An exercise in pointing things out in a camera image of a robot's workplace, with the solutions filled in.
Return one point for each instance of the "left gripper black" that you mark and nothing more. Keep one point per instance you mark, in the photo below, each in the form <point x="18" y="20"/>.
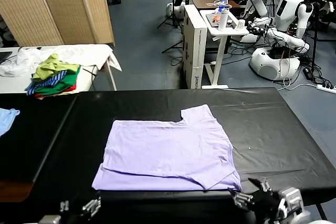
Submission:
<point x="76" y="218"/>

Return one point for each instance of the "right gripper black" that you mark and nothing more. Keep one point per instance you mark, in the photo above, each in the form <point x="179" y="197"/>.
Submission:
<point x="265" y="201"/>

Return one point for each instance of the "lavender t-shirt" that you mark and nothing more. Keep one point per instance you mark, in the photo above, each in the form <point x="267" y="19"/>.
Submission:
<point x="162" y="150"/>

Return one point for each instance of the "small white robot base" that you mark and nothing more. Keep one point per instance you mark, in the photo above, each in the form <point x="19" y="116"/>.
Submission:
<point x="178" y="10"/>

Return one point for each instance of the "large black table cover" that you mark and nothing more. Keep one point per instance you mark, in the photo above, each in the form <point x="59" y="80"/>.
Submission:
<point x="262" y="129"/>

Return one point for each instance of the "black table leg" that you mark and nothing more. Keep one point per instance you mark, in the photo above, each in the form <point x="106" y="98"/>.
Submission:
<point x="321" y="212"/>

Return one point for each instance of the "small black table cover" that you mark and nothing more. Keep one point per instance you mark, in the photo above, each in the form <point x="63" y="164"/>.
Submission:
<point x="31" y="142"/>

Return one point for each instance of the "light blue garment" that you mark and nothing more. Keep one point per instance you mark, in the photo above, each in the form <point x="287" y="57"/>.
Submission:
<point x="5" y="121"/>

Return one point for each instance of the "beige garment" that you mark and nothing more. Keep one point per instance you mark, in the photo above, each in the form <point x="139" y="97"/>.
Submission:
<point x="52" y="96"/>

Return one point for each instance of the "green garment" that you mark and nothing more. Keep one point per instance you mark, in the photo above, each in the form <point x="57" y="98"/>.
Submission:
<point x="65" y="82"/>

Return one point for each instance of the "white power strip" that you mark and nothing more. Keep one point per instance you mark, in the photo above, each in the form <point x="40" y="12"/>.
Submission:
<point x="326" y="87"/>

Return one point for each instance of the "blue striped garment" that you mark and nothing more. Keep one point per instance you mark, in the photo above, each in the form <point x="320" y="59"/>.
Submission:
<point x="52" y="79"/>

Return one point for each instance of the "black power adapter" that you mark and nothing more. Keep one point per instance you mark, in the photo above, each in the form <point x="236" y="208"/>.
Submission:
<point x="307" y="73"/>

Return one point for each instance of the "yellow-green garment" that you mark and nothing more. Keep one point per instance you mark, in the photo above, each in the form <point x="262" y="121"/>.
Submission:
<point x="47" y="68"/>

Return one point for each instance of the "tall white cardboard box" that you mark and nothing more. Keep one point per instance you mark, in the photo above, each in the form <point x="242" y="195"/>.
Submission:
<point x="193" y="51"/>

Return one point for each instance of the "white cloth covered table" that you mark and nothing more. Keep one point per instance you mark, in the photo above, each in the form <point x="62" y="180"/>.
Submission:
<point x="86" y="51"/>

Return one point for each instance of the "white cloth on table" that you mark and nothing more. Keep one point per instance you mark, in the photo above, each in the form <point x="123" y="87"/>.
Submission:
<point x="23" y="58"/>

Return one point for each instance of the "white rolling side table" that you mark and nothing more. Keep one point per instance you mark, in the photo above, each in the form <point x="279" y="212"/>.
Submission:
<point x="228" y="32"/>

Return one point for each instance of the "black light stand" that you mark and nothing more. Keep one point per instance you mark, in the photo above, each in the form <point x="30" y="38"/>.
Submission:
<point x="315" y="37"/>

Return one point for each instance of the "white insulated bottle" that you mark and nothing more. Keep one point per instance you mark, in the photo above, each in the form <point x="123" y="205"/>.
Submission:
<point x="222" y="20"/>

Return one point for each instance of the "grey tablet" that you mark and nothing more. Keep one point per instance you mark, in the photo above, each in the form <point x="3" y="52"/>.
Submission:
<point x="210" y="20"/>

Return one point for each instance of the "white humanoid robot with base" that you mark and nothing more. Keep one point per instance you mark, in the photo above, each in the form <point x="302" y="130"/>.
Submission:
<point x="284" y="9"/>

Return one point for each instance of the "clear water bottle blue cap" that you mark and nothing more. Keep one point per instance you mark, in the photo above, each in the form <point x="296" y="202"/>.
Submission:
<point x="222" y="3"/>

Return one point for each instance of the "bamboo folding screen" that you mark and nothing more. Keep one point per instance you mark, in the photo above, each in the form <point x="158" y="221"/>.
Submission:
<point x="52" y="6"/>

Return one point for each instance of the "black tripod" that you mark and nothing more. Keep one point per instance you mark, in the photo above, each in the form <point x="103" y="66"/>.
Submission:
<point x="174" y="3"/>

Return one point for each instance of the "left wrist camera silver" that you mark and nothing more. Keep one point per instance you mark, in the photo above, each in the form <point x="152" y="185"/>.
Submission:
<point x="51" y="220"/>

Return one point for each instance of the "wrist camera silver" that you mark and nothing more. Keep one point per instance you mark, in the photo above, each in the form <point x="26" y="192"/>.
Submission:
<point x="292" y="199"/>
<point x="51" y="220"/>

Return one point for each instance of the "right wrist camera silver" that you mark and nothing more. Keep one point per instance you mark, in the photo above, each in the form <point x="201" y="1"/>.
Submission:
<point x="292" y="199"/>

